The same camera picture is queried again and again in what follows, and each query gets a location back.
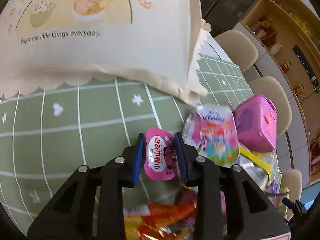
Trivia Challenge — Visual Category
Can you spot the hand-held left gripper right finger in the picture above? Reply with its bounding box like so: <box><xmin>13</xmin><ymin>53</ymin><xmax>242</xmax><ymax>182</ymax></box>
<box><xmin>174</xmin><ymin>131</ymin><xmax>292</xmax><ymax>240</ymax></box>

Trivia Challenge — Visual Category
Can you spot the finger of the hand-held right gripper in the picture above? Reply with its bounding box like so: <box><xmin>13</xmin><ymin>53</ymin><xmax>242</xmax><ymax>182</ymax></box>
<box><xmin>282</xmin><ymin>192</ymin><xmax>308</xmax><ymax>221</ymax></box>

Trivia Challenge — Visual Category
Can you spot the yellow silver snack wrapper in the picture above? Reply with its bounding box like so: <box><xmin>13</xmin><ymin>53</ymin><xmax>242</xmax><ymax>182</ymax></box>
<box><xmin>237</xmin><ymin>146</ymin><xmax>275</xmax><ymax>190</ymax></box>

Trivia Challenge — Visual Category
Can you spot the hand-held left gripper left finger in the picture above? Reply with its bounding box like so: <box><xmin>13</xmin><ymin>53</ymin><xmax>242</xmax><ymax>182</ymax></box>
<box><xmin>27</xmin><ymin>133</ymin><xmax>148</xmax><ymax>240</ymax></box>

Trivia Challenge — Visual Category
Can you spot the pink heart snack packet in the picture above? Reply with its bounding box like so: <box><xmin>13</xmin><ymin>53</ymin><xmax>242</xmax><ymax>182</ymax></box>
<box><xmin>144</xmin><ymin>127</ymin><xmax>181</xmax><ymax>182</ymax></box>

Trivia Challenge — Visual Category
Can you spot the white pink snack pouch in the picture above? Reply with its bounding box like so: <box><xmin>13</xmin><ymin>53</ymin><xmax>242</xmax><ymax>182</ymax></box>
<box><xmin>182</xmin><ymin>105</ymin><xmax>241</xmax><ymax>168</ymax></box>

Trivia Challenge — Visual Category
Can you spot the orange stick snack wrapper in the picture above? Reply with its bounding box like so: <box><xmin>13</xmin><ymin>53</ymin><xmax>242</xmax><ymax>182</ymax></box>
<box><xmin>124</xmin><ymin>203</ymin><xmax>198</xmax><ymax>220</ymax></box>

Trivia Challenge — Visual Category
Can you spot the purple toy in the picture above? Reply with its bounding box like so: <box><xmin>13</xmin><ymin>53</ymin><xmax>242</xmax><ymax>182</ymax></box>
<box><xmin>265</xmin><ymin>180</ymin><xmax>280</xmax><ymax>197</ymax></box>

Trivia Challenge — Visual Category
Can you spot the white paper cup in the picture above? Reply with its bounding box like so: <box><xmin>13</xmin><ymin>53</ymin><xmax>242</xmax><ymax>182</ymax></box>
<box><xmin>271</xmin><ymin>42</ymin><xmax>283</xmax><ymax>55</ymax></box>

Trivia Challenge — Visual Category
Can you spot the green checked tablecloth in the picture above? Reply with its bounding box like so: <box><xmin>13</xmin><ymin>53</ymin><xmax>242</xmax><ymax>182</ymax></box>
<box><xmin>0</xmin><ymin>39</ymin><xmax>283</xmax><ymax>230</ymax></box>

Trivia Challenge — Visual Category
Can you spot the cream cartoon print tote bag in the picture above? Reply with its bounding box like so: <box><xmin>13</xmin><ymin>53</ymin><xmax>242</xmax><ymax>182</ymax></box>
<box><xmin>0</xmin><ymin>0</ymin><xmax>212</xmax><ymax>105</ymax></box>

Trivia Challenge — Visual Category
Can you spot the black power strip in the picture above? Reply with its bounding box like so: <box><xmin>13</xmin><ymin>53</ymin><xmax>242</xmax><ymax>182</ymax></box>
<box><xmin>292</xmin><ymin>44</ymin><xmax>317</xmax><ymax>83</ymax></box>

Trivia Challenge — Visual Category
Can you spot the pink toy box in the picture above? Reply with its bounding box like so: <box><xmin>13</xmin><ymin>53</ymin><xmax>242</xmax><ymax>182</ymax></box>
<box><xmin>234</xmin><ymin>94</ymin><xmax>278</xmax><ymax>153</ymax></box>

